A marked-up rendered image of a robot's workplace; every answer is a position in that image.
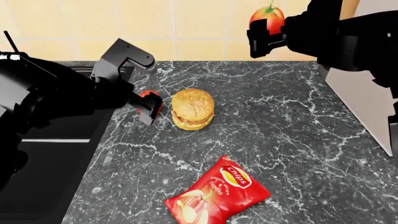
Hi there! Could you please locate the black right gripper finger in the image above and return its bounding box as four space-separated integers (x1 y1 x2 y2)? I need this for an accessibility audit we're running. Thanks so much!
246 19 270 60
280 16 290 35

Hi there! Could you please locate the white flat tray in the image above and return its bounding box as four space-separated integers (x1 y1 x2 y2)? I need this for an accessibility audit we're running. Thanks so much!
317 63 396 157

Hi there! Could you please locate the small round red fruit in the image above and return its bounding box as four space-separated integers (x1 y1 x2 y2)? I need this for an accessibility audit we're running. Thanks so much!
137 89 163 117

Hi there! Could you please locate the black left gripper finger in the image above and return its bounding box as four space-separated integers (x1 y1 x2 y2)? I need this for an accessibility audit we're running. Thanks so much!
132 91 164 126

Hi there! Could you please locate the red tomato with green stem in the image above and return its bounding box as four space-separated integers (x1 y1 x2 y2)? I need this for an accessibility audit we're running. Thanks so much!
249 0 286 36

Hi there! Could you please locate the red paprika chips bag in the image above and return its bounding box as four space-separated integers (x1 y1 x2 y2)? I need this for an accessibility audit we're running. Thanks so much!
164 154 272 224

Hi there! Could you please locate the grey sink faucet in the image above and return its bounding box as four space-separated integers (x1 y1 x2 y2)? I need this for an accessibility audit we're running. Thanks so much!
90 37 158 82

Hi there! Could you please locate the hamburger with sesame bun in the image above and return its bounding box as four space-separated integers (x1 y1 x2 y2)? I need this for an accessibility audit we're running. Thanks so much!
171 88 215 131

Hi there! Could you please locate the black kitchen sink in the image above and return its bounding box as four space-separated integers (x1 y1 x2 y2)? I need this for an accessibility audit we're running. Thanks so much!
0 60 136 224

